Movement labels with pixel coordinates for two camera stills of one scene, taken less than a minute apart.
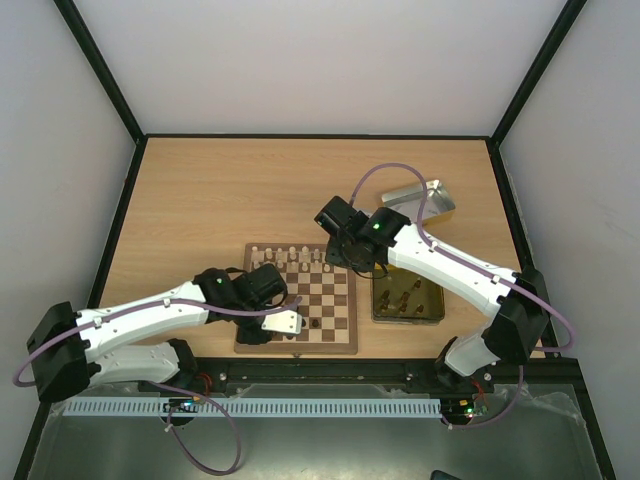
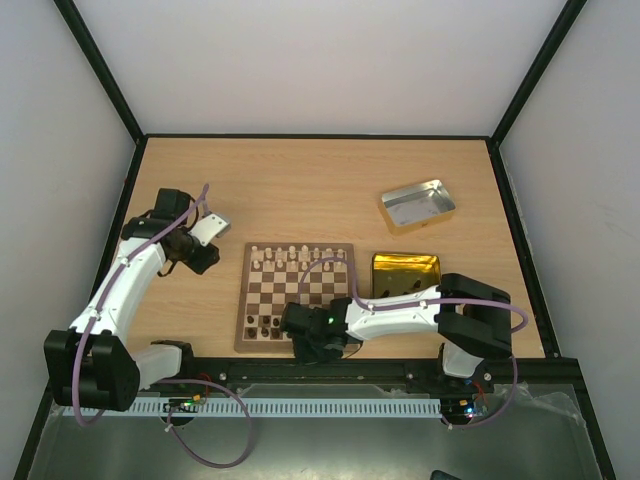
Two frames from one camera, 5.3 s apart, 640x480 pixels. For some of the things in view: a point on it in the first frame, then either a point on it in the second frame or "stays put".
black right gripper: x=338 y=253 to x=289 y=319
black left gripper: x=246 y=337 to x=200 y=265
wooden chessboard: x=329 y=300 stays put
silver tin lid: x=438 y=202 stays put
